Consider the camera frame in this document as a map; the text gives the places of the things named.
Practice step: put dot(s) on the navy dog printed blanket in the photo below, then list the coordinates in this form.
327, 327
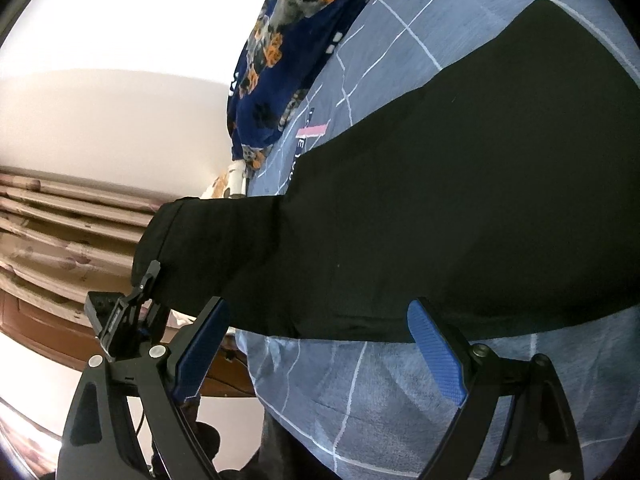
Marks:
280, 85

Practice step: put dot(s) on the brown wooden furniture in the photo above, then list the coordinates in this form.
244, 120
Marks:
50, 325

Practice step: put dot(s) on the blue checked bedsheet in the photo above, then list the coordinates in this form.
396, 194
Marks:
380, 400

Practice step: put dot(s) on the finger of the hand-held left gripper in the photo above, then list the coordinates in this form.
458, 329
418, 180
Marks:
147, 282

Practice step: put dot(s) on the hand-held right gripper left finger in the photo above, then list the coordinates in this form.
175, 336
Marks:
200, 355

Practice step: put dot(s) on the white floral pillow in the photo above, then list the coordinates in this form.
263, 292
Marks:
230, 180

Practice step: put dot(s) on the pink floral curtain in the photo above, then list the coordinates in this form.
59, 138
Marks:
60, 230

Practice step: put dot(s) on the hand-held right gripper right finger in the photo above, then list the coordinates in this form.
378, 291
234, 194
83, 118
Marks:
437, 355

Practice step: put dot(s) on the black pants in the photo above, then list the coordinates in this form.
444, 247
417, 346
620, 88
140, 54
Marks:
450, 210

